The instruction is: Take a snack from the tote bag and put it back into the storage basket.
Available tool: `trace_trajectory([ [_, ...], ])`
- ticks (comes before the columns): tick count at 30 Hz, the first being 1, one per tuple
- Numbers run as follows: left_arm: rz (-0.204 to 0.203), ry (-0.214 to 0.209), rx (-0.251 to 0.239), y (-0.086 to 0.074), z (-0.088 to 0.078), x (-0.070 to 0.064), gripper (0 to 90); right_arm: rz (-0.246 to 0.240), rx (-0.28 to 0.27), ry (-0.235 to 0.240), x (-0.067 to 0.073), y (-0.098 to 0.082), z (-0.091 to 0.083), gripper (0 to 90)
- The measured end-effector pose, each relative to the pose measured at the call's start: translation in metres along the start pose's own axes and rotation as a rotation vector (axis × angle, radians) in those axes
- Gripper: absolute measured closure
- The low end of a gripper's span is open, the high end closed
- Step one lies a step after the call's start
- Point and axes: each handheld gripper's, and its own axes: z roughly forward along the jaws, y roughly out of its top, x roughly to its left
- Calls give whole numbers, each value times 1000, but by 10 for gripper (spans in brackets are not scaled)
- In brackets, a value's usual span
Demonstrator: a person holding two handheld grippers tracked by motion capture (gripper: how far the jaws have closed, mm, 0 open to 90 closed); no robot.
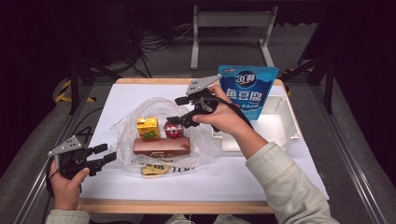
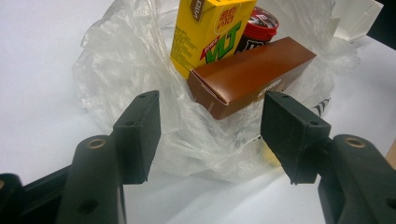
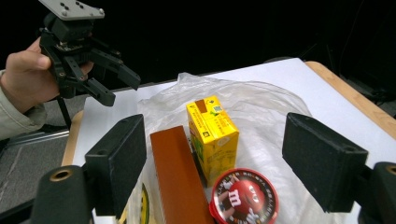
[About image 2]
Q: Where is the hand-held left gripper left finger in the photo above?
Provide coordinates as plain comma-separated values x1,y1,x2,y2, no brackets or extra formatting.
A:
55,90,162,224

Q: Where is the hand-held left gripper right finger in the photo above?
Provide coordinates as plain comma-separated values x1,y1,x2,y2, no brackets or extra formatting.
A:
261,91,396,224

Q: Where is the brown biscuit box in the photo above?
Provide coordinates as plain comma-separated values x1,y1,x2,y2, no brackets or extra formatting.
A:
186,36,318,120

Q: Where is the translucent smiley plastic bag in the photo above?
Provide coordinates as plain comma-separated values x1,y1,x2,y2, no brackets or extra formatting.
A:
72,0,361,185

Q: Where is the dark jar with red lid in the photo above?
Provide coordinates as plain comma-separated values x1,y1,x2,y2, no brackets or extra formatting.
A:
234,6,280,54

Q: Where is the yellow drink carton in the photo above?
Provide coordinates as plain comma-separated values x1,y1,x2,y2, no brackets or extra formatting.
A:
170,0,258,79

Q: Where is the white plastic tray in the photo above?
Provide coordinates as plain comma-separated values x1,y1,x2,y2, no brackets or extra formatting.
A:
330,0,385,43

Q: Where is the white board sheet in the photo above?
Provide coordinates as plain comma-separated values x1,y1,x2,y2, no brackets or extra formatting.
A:
0,0,396,224

